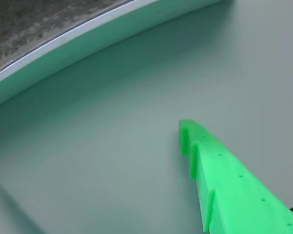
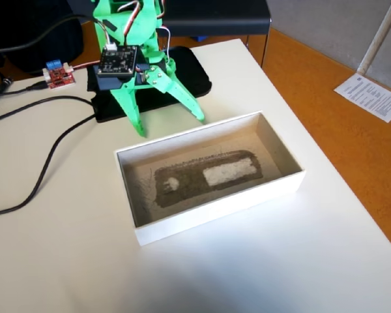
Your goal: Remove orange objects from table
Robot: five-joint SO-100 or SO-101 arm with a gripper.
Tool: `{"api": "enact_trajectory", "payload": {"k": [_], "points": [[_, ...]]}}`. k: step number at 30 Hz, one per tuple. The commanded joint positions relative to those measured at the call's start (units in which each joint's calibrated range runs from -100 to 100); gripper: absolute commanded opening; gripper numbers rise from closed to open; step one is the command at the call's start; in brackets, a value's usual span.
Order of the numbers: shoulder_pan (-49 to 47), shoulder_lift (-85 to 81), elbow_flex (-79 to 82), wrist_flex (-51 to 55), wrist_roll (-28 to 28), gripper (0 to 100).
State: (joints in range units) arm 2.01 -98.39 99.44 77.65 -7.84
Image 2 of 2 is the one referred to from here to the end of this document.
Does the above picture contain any red white black servo wire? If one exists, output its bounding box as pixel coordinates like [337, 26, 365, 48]
[117, 0, 144, 46]

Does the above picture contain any black usb plug cable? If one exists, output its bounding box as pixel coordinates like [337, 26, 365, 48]
[0, 82, 49, 99]

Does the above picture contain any black camera circuit board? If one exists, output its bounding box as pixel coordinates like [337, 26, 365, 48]
[96, 44, 140, 78]

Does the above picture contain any red controller circuit board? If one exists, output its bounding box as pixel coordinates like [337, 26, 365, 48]
[42, 60, 76, 91]

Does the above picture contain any white looped servo wire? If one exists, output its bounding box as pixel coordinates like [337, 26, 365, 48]
[155, 27, 171, 55]

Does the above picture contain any red white thin wire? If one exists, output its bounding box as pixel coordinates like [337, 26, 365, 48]
[73, 59, 101, 71]

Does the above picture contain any green and blue gripper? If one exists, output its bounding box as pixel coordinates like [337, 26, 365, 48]
[96, 48, 205, 138]

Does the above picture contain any black bag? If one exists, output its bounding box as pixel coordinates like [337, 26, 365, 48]
[0, 0, 95, 75]

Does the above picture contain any black barrel connector cable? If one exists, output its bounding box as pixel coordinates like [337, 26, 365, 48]
[0, 76, 14, 107]

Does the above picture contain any white printed paper sheet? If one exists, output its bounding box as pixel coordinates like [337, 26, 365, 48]
[333, 72, 391, 124]

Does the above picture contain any white pole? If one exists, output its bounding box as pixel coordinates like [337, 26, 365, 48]
[356, 0, 391, 76]

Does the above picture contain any black camera cable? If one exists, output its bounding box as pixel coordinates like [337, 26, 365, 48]
[0, 14, 117, 56]

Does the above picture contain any dark bench seat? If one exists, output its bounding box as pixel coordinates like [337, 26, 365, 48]
[161, 0, 273, 66]

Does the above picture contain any thick black looping cable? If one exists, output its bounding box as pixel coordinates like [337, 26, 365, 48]
[0, 94, 98, 218]

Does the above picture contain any black base mat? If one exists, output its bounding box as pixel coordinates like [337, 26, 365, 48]
[86, 46, 212, 124]

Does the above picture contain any white rectangular open box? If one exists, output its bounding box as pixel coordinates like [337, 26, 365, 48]
[113, 110, 306, 247]

